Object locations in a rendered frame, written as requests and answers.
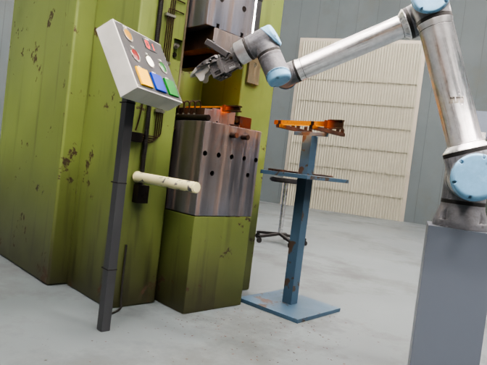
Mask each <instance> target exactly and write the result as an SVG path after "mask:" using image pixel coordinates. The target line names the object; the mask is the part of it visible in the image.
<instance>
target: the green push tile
mask: <svg viewBox="0 0 487 365"><path fill-rule="evenodd" d="M163 80H164V82H165V85H166V88H167V91H168V93H169V95H170V96H174V97H176V98H179V95H178V92H177V90H176V87H175V84H174V82H173V81H171V80H168V79H167V78H165V77H164V78H163Z"/></svg>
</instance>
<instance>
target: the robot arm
mask: <svg viewBox="0 0 487 365"><path fill-rule="evenodd" d="M411 2H412V4H410V5H409V6H408V7H405V8H403V9H401V10H400V12H399V14H398V15H397V16H395V17H392V18H391V19H389V20H386V21H384V22H381V23H379V24H377V25H374V26H372V27H371V28H368V29H366V30H363V31H361V32H358V33H356V34H354V35H351V36H349V37H347V38H345V39H342V40H340V41H337V42H335V43H333V44H331V45H329V46H326V47H324V48H322V49H319V50H317V51H314V52H312V53H311V54H308V55H306V56H303V57H301V58H299V59H295V60H292V61H290V62H287V63H286V61H285V59H284V58H283V55H282V53H281V50H280V48H279V46H281V44H282V43H281V41H280V39H279V37H278V34H277V33H276V32H275V30H274V29H273V27H272V26H271V25H266V26H264V27H262V28H260V29H258V30H256V31H255V32H253V33H251V34H249V35H248V36H246V37H244V38H242V39H240V40H239V41H236V42H235V43H233V47H231V48H230V52H228V51H226V50H225V49H224V48H222V47H220V46H218V45H217V44H216V43H215V41H213V40H209V39H206V41H205V42H204V44H205V45H207V47H208V49H213V50H214V51H216V52H217V53H219V54H218V55H214V56H211V57H210V58H208V59H206V60H204V61H203V62H201V63H200V64H199V65H198V66H196V68H195V69H194V70H193V72H192V73H191V75H190V77H197V78H198V79H199V80H200V81H203V83H207V82H208V81H209V76H210V75H212V77H213V78H214V79H216V80H219V81H220V82H221V81H223V80H225V79H227V78H229V77H230V76H231V75H232V72H233V71H235V70H237V69H242V68H243V67H242V64H247V63H248V62H250V61H252V60H254V59H256V58H258V60H259V63H260V65H261V67H262V70H263V73H264V74H265V77H266V81H267V82H268V84H269V86H271V87H279V88H281V89H284V90H288V89H291V88H293V87H294V86H295V84H297V83H300V82H301V81H303V80H305V79H307V78H309V77H312V76H314V75H317V74H319V73H321V72H324V71H326V70H329V69H331V68H333V67H336V66H338V65H340V64H343V63H345V62H348V61H350V60H352V59H355V58H357V57H359V56H362V55H364V54H367V53H369V52H371V51H374V50H376V49H379V48H381V47H384V46H386V45H388V44H390V43H393V42H395V41H398V40H400V39H403V38H409V39H413V38H416V37H418V36H420V40H421V43H422V46H423V51H424V55H425V60H426V63H427V67H428V72H429V75H430V81H431V84H432V87H433V92H434V96H435V100H436V105H437V108H438V113H439V117H440V120H441V125H442V129H443V132H444V137H445V141H446V150H445V152H444V153H443V159H444V164H445V173H444V183H443V189H442V194H441V204H440V206H439V207H438V209H437V211H436V213H435V214H434V216H433V220H432V224H434V225H439V226H443V227H450V228H454V229H460V230H469V231H476V232H487V216H486V199H487V141H485V140H484V139H483V137H482V134H481V131H480V125H479V122H478V117H477V114H476V110H475V105H474V102H473V97H472V94H471V90H470V85H469V82H468V79H467V73H466V70H465V65H464V62H463V58H462V53H461V50H460V47H459V41H458V38H457V33H456V30H455V26H454V21H453V14H452V11H451V6H450V3H449V0H411Z"/></svg>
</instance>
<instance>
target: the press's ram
mask: <svg viewBox="0 0 487 365"><path fill-rule="evenodd" d="M255 4H256V0H190V2H189V9H188V21H187V28H186V32H192V31H196V30H203V29H207V28H218V29H220V30H224V31H225V32H228V33H231V34H233V35H237V36H239V37H241V38H244V37H246V36H248V35H249V34H251V33H252V28H253V22H254V10H255Z"/></svg>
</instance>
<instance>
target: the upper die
mask: <svg viewBox="0 0 487 365"><path fill-rule="evenodd" d="M206 39H209V40H213V41H215V43H216V44H217V45H218V46H220V47H222V48H224V49H225V50H226V51H228V52H230V48H231V47H233V43H235V42H236V41H239V40H240V39H242V38H241V37H239V36H237V35H233V34H231V33H228V32H225V31H224V30H220V29H218V28H207V29H203V30H196V31H192V32H187V33H186V39H185V46H184V53H183V57H187V56H198V55H205V54H215V55H218V54H219V53H217V52H216V51H214V50H213V49H208V47H207V45H205V44H204V42H205V41H206Z"/></svg>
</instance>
